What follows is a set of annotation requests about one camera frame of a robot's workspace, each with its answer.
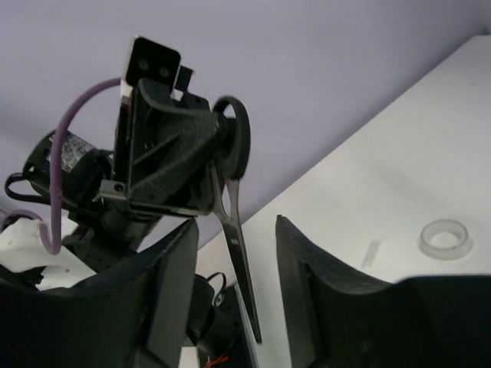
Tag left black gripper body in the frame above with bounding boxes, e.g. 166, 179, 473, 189
110, 91, 215, 217

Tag clear tape roll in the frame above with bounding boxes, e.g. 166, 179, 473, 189
419, 218, 473, 261

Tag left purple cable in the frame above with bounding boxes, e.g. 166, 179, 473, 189
3, 77, 124, 256

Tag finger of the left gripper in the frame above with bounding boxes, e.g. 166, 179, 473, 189
127, 78, 225, 196

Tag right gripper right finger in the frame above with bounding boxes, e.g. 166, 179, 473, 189
275, 216, 490, 367

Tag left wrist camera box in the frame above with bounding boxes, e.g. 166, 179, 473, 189
120, 36, 194, 97

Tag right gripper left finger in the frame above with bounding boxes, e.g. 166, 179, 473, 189
1, 220, 198, 367

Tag black handled scissors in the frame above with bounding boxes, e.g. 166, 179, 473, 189
212, 95, 262, 344

